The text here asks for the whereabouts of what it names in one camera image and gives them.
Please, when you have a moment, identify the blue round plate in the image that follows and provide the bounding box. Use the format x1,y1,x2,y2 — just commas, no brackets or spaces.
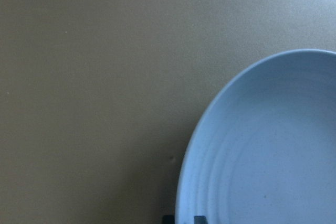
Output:
175,49,335,223

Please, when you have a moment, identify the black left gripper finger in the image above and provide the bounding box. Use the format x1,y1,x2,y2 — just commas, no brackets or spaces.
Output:
194,216,207,224

